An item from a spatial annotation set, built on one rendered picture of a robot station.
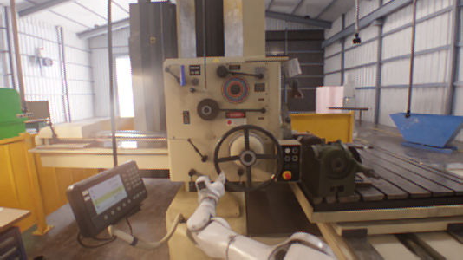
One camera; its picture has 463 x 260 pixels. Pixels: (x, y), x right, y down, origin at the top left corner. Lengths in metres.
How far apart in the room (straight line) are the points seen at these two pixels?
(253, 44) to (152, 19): 1.05
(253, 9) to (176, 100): 1.21
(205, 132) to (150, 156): 0.66
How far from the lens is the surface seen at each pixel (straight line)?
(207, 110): 1.10
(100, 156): 1.95
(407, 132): 7.26
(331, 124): 4.09
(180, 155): 1.28
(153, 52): 2.04
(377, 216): 1.53
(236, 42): 1.88
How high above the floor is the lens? 1.64
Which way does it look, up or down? 7 degrees down
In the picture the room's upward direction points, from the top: 1 degrees counter-clockwise
